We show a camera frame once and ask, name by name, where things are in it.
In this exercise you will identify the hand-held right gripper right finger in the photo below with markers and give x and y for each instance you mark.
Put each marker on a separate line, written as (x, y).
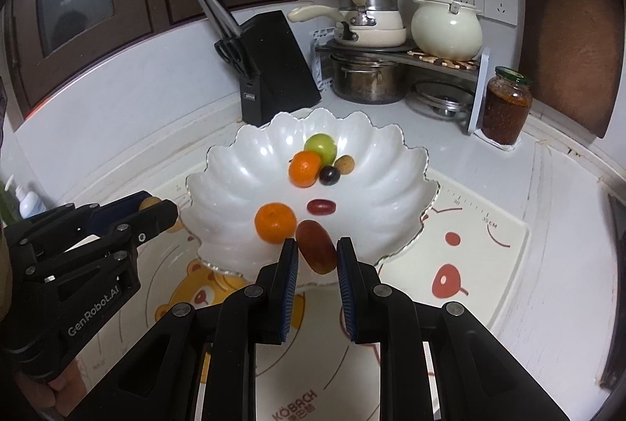
(347, 284)

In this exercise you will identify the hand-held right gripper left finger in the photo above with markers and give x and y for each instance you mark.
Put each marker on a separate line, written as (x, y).
(288, 284)

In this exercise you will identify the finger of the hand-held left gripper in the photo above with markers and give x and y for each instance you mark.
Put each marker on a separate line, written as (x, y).
(151, 223)
(98, 215)

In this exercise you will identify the brown longan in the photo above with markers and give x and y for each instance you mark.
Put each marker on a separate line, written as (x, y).
(148, 204)
(345, 164)

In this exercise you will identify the large red jujube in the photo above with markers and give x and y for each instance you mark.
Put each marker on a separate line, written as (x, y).
(318, 247)

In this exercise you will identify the orange tangerine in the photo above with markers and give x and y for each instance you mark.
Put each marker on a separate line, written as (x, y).
(305, 169)
(275, 223)

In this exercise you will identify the small red jujube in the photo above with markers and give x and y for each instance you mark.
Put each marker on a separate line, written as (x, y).
(321, 207)

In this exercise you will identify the white scalloped bowl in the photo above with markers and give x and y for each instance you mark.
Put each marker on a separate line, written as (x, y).
(381, 196)

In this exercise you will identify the dark purple grape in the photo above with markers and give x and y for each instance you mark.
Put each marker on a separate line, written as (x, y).
(330, 175)

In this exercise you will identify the green round fruit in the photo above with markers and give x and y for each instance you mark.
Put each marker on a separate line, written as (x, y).
(323, 146)

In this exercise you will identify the person's left hand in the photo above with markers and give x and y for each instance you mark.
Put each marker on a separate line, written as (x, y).
(67, 384)

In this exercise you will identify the white pump bottle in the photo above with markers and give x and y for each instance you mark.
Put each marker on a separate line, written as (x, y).
(28, 206)

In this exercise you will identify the bear print silicone mat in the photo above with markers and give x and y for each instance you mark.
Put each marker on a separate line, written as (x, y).
(464, 254)

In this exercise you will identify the black knife block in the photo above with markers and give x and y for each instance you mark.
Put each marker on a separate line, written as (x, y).
(279, 69)

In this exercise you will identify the steel stockpot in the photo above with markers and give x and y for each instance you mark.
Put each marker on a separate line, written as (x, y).
(367, 81)

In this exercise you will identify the glass pot lid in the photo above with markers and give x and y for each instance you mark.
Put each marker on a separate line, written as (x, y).
(442, 100)

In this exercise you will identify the white plastic basket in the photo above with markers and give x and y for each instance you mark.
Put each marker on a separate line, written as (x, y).
(323, 69)

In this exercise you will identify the grey shelf rack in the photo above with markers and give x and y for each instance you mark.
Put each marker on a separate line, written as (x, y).
(479, 98)

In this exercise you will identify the glass jar of chili sauce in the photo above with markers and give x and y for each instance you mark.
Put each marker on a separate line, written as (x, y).
(506, 113)

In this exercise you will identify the wooden trivet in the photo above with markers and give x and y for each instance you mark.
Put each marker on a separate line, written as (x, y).
(440, 60)

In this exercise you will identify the cream frying pan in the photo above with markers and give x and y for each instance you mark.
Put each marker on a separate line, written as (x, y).
(376, 37)

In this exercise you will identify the cream saucepan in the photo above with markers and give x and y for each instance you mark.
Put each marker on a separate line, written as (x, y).
(384, 20)

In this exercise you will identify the dark stovetop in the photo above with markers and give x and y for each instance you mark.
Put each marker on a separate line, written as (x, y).
(617, 294)

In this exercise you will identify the cream ceramic pot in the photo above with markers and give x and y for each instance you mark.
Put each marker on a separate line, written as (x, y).
(447, 29)

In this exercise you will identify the brown cutting board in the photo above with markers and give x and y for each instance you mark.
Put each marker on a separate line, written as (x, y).
(572, 39)

